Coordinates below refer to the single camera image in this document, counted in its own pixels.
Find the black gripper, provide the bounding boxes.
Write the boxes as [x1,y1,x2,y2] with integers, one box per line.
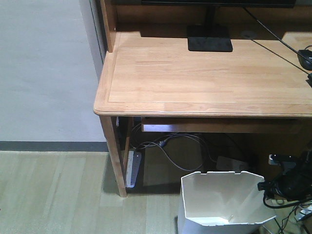
[257,169,312,201]

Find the white plastic trash bin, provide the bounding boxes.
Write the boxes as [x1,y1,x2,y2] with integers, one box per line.
[177,171,276,234]

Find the wooden keyboard tray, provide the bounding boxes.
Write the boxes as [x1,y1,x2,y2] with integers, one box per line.
[141,117,302,134]

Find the black computer mouse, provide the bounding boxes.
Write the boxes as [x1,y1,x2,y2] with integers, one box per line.
[297,49,312,71]

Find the white power strip under desk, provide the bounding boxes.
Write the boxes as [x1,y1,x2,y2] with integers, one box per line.
[126,151,142,188]

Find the black monitor with stand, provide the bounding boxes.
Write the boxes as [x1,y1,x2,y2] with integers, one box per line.
[141,0,296,52]

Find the wooden desk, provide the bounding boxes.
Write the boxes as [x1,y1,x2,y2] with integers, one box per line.
[94,0,312,197]

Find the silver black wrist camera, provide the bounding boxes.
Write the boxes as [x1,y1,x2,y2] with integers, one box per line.
[268,154,297,175]

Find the grey looped cable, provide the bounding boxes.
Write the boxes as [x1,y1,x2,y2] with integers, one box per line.
[135,133,210,172]

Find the black monitor cable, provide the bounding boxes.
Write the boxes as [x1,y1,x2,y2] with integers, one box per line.
[242,6,312,75]

